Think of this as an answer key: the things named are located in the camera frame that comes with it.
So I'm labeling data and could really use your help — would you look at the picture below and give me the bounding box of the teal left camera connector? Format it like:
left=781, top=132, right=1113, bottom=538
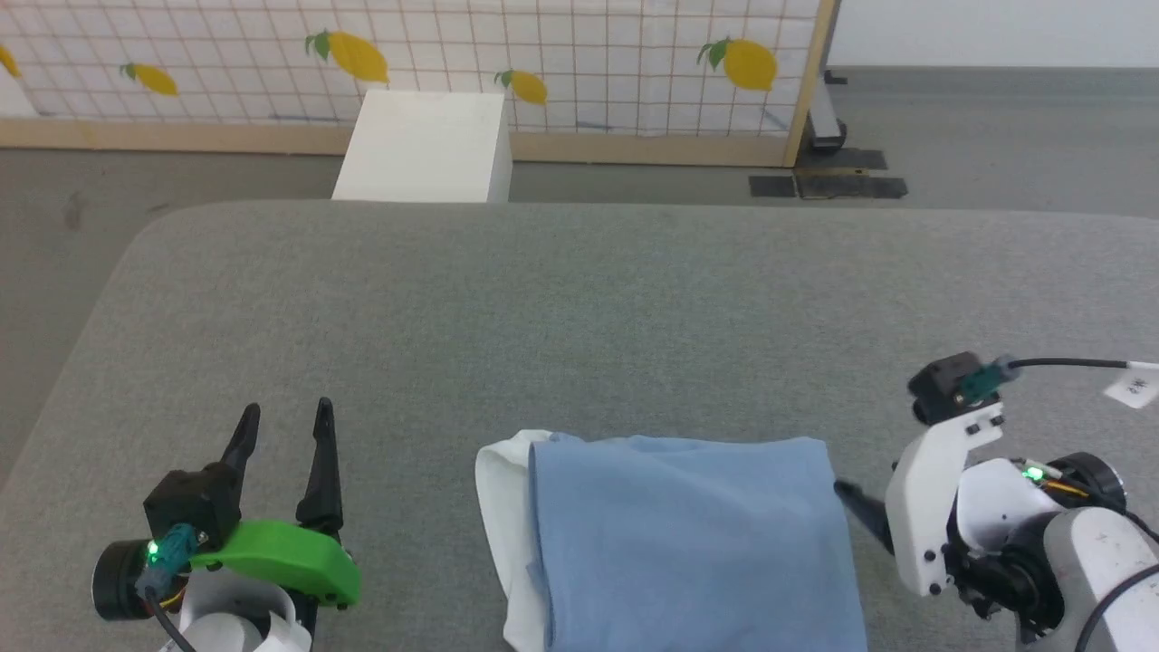
left=136, top=523, right=201, bottom=600

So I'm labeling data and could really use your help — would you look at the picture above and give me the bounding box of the teal camera connector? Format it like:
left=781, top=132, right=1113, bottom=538
left=960, top=356, right=1020, bottom=405
left=136, top=523, right=201, bottom=600

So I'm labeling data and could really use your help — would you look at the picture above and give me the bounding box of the light blue polo shirt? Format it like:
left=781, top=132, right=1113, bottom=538
left=475, top=430, right=870, bottom=652

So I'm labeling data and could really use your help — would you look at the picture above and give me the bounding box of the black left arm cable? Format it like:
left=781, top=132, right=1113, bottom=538
left=148, top=593, right=197, bottom=652

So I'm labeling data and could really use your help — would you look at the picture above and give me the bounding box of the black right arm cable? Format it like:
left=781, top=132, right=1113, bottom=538
left=1005, top=357, right=1135, bottom=373

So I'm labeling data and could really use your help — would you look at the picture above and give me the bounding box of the grey metal partition stand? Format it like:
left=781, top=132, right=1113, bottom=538
left=809, top=72, right=850, bottom=151

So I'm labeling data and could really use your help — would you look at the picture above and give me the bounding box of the white box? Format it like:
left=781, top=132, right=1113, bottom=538
left=332, top=91, right=514, bottom=204

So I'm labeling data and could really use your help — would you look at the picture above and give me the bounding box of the teal right camera connector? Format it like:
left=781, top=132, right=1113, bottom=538
left=960, top=356, right=1020, bottom=405

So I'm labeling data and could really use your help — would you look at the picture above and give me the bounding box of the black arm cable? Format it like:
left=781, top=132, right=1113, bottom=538
left=1005, top=357, right=1135, bottom=373
left=148, top=593, right=197, bottom=652

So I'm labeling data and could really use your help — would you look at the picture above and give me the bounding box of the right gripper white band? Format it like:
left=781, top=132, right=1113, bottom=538
left=833, top=403, right=1066, bottom=635

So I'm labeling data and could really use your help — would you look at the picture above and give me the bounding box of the white right cable tag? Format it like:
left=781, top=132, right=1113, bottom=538
left=1103, top=360, right=1159, bottom=409

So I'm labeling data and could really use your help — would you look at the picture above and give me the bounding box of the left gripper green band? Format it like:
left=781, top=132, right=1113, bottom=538
left=177, top=397, right=361, bottom=652

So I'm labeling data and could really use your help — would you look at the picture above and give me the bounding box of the lemon print partition panel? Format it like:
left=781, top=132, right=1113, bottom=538
left=0, top=0, right=839, bottom=169

